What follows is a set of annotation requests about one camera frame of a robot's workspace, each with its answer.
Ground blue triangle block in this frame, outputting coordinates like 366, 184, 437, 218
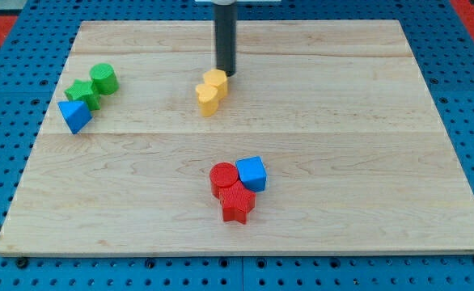
57, 101, 92, 134

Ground light wooden board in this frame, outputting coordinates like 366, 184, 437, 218
0, 20, 474, 257

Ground yellow heart block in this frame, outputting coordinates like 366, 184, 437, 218
196, 83, 219, 117

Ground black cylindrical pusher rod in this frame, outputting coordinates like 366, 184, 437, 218
214, 0, 237, 77

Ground yellow hexagon block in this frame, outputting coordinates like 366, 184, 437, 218
203, 69, 228, 99

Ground green star block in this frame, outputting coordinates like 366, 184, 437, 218
64, 79, 101, 111

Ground red star block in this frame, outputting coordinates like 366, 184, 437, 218
219, 180, 256, 224

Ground blue cube block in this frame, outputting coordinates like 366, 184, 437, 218
235, 156, 267, 192

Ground green cylinder block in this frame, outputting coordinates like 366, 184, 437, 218
89, 63, 119, 95

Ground red cylinder block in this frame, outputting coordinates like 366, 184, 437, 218
209, 162, 239, 198

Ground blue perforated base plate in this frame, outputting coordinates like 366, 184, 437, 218
0, 1, 474, 290

